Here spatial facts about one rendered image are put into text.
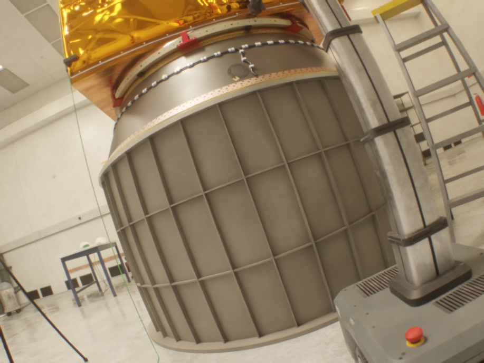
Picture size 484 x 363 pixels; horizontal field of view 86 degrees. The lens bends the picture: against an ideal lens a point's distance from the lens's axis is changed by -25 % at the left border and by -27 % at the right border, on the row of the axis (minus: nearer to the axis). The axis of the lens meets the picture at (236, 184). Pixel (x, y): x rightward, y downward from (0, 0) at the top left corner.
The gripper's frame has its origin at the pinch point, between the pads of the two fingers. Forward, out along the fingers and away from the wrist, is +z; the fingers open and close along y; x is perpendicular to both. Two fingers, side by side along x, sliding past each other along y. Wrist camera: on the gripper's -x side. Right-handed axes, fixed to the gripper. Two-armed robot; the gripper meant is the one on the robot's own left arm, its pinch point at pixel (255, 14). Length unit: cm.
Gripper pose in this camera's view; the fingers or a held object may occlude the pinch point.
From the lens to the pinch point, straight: 220.2
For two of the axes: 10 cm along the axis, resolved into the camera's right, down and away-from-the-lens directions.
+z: -0.3, 0.8, 10.0
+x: 3.4, 9.4, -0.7
